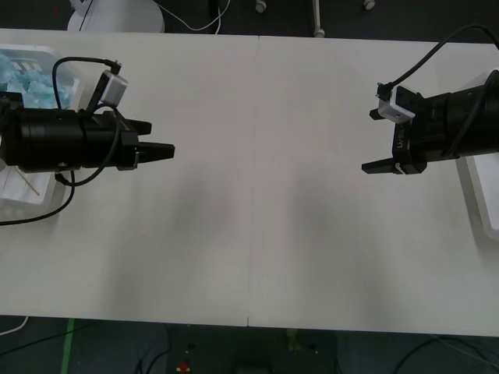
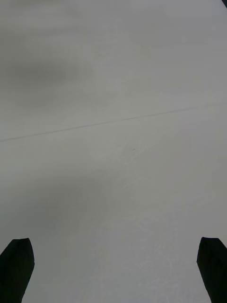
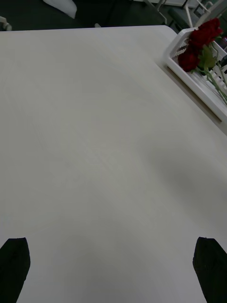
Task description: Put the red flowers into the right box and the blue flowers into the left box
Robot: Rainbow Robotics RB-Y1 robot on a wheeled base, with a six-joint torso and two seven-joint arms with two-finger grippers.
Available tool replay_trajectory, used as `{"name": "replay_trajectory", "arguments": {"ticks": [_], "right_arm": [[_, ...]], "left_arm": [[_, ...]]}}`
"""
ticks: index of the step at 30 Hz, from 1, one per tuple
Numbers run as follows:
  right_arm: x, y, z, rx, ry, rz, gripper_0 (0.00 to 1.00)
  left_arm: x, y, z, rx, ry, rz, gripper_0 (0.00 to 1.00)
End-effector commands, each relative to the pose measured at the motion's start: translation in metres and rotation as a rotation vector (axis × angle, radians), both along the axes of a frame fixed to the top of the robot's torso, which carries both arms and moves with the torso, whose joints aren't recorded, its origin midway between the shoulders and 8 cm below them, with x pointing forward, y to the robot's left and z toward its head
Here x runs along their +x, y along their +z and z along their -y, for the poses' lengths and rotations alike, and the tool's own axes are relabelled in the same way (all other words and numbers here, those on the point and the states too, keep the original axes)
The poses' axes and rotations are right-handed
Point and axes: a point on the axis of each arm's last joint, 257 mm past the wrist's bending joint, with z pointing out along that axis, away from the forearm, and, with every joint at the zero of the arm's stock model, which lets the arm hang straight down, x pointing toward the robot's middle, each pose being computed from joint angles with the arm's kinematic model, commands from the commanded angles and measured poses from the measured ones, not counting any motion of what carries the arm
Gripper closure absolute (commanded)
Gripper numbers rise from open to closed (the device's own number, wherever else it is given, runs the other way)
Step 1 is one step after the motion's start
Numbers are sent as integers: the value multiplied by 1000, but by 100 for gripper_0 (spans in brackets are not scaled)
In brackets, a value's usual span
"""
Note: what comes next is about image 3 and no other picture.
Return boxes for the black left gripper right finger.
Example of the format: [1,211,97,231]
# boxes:
[192,236,227,303]

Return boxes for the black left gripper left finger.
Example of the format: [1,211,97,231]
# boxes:
[0,237,31,303]

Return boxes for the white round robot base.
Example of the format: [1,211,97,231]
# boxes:
[42,0,78,19]

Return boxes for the shallow white plastic box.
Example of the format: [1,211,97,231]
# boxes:
[162,27,227,137]

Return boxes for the white metal frame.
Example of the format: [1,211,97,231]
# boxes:
[183,0,213,28]

